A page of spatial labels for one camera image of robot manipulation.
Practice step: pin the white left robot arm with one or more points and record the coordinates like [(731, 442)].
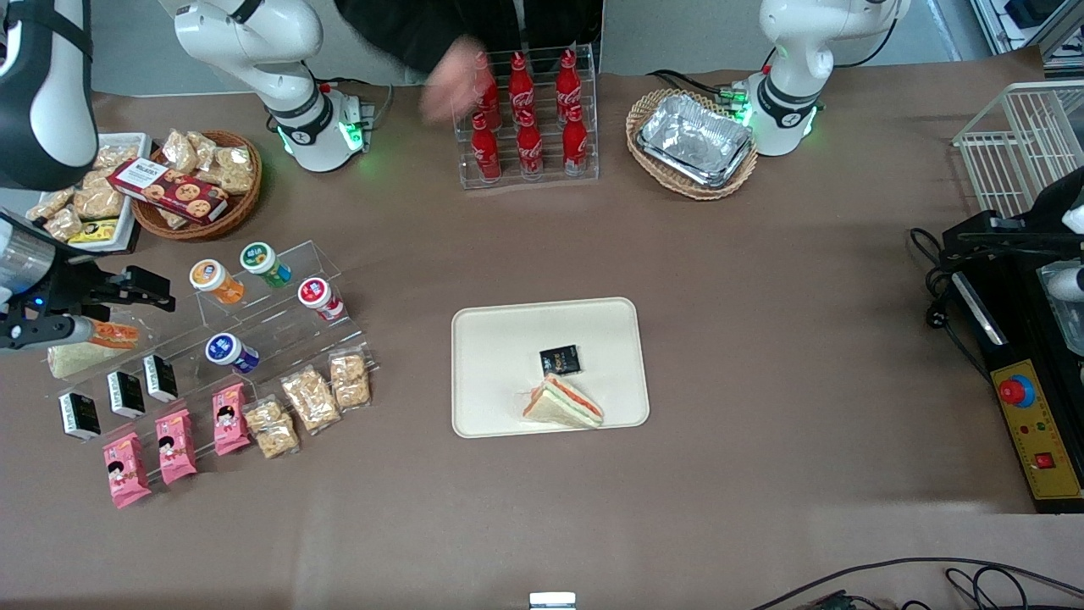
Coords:
[(800, 76)]

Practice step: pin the red gum bottle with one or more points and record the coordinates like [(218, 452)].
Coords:
[(320, 298)]

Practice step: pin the aluminium foil container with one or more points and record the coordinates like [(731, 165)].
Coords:
[(694, 140)]

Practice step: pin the person in dark jacket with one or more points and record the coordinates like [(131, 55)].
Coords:
[(406, 30)]

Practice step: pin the metal frame shelf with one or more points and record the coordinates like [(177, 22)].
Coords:
[(1029, 25)]

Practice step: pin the clear acrylic tiered display stand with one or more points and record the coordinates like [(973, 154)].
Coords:
[(279, 330)]

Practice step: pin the clear bag of brittle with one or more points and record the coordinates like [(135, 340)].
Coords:
[(350, 380), (310, 398), (273, 428)]

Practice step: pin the wrapped triangle sandwich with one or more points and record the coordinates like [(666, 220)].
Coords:
[(80, 357), (563, 405)]

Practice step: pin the green gum bottle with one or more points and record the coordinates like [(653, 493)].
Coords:
[(265, 263)]

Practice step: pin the clear bag of puffed snacks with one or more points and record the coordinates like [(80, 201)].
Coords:
[(114, 157), (99, 199), (52, 207), (230, 169), (179, 151)]

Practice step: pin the black clamp stand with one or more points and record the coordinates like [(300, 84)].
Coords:
[(1059, 199)]

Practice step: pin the orange gum bottle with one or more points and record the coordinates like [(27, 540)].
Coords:
[(216, 281)]

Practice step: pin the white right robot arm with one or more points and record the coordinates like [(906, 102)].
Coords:
[(254, 42)]

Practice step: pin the brown wicker basket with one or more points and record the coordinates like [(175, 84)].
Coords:
[(241, 207)]

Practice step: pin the pink snack pack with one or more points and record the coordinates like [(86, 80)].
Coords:
[(229, 418), (125, 468), (175, 445)]

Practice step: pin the dark red cookie box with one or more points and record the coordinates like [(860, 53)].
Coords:
[(169, 191)]

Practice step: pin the clear acrylic bottle rack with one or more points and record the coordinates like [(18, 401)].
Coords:
[(546, 180)]

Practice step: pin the light wicker basket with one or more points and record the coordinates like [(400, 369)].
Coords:
[(648, 165)]

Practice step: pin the black control box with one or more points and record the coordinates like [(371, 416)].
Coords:
[(1016, 330)]

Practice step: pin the red cola bottle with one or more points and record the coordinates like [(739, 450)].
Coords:
[(520, 85), (530, 146), (486, 151), (575, 141), (489, 93), (567, 83)]

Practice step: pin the cream plastic tray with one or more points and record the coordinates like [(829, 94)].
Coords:
[(508, 347)]

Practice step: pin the small black snack packet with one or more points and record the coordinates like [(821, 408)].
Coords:
[(560, 360)]

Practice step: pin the small black white box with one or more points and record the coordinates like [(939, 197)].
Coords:
[(79, 415), (160, 378), (125, 394)]

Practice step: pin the person's bare hand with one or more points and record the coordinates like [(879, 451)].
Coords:
[(449, 80)]

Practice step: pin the white rectangular snack tray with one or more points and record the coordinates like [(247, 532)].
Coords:
[(135, 146)]

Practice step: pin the yellow emergency stop panel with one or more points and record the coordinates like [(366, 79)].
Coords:
[(1046, 440)]

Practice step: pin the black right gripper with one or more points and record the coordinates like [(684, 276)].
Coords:
[(69, 285)]

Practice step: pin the yellow snack packet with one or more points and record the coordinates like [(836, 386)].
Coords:
[(95, 231)]

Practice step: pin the blue gum bottle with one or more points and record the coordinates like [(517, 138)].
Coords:
[(231, 352)]

